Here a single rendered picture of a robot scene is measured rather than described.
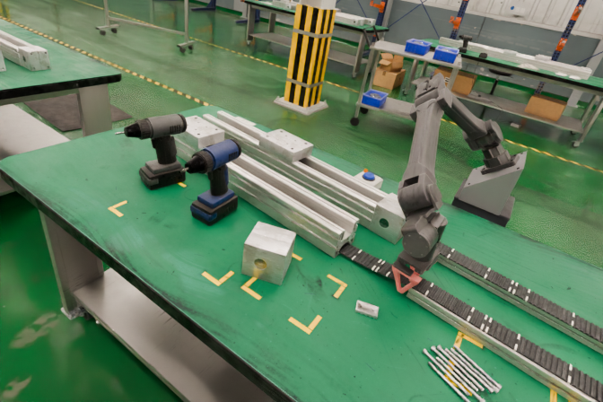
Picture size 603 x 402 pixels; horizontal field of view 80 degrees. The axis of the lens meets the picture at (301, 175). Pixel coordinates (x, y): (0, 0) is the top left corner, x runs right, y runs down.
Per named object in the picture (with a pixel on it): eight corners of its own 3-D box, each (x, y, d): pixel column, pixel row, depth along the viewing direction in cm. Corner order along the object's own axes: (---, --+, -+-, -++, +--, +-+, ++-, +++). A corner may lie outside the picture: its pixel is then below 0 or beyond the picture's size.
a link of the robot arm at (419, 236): (435, 180, 79) (401, 191, 85) (416, 198, 70) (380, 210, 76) (458, 230, 79) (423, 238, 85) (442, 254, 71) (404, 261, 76)
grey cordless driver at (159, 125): (189, 180, 118) (189, 117, 107) (126, 198, 105) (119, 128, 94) (178, 170, 122) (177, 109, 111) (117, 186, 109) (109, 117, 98)
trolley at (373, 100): (435, 132, 429) (468, 44, 379) (433, 149, 383) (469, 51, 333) (353, 109, 454) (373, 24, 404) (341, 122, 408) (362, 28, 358)
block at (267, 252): (293, 255, 95) (299, 226, 90) (280, 285, 85) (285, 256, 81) (257, 244, 96) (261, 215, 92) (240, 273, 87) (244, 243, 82)
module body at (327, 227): (353, 242, 103) (359, 218, 99) (333, 258, 96) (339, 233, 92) (183, 139, 143) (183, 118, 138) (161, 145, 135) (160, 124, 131)
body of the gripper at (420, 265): (395, 261, 84) (405, 236, 80) (413, 243, 91) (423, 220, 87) (421, 277, 80) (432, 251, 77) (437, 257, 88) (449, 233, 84)
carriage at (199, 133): (223, 148, 129) (224, 130, 125) (197, 156, 121) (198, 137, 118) (196, 132, 137) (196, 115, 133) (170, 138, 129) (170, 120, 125)
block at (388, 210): (412, 227, 114) (421, 203, 110) (394, 244, 105) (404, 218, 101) (387, 214, 119) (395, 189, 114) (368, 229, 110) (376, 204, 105)
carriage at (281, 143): (310, 161, 130) (313, 144, 127) (291, 170, 122) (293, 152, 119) (278, 144, 138) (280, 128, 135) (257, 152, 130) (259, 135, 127)
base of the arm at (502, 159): (519, 156, 132) (487, 166, 141) (511, 136, 132) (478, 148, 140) (515, 165, 126) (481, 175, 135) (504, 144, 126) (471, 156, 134)
